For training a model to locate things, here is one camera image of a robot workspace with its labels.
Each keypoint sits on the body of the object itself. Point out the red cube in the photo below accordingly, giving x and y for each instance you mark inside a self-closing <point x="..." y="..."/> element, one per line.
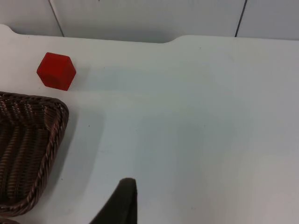
<point x="56" y="71"/>

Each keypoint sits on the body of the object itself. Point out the dark brown wicker basket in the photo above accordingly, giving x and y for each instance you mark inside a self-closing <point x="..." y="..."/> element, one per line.
<point x="25" y="144"/>

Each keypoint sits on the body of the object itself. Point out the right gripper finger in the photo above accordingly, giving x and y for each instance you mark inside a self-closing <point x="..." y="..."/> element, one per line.
<point x="121" y="205"/>

